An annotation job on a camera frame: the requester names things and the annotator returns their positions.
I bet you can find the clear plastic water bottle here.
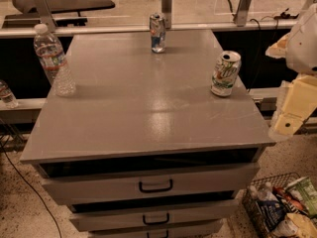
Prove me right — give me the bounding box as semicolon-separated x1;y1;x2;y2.
34;24;76;96

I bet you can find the top drawer black handle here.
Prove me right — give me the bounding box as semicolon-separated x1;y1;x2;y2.
138;179;173;193

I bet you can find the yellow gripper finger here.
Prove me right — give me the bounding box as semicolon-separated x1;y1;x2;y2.
265;34;289;59
268;74;317;141

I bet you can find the small bottle in basket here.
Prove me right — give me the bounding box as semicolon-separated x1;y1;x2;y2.
258;181;277;201

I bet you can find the wire basket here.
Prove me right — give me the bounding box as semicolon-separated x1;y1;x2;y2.
242;173;300;238

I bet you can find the green white soda can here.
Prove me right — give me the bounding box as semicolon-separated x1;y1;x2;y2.
210;51;242;97

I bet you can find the left metal bracket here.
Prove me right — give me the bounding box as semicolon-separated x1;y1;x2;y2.
33;0;56;32

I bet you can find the middle drawer black handle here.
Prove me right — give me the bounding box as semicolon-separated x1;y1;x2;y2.
142;213;170;226

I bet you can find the right metal bracket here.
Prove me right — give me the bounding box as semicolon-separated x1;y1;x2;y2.
234;0;252;27

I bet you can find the metal bracket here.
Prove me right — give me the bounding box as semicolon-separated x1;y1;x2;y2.
161;0;172;29
234;0;252;27
33;0;56;32

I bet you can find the drawer black handle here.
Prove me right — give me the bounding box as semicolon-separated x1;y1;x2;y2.
138;179;173;193
142;213;170;226
147;230;169;238

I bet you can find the black floor cable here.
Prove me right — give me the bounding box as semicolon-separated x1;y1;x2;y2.
0;139;63;238

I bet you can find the bottom drawer black handle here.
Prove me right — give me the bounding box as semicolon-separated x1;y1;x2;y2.
147;230;169;238

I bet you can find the yellow bag in basket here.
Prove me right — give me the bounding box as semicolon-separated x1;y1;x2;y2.
271;213;317;238

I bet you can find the blue snack bag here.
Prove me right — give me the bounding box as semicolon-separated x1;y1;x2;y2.
257;200;286;231

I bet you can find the crushed blue soda can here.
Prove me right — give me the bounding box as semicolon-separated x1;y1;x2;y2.
150;13;165;54

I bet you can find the middle metal bracket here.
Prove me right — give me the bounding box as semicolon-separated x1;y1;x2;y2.
161;0;172;29

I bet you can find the grey drawer cabinet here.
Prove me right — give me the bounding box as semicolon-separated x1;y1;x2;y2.
21;30;270;238

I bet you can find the green carton in basket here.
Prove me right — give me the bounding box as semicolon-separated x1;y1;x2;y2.
286;177;317;218

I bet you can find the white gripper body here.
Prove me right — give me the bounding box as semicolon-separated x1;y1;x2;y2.
285;3;317;74

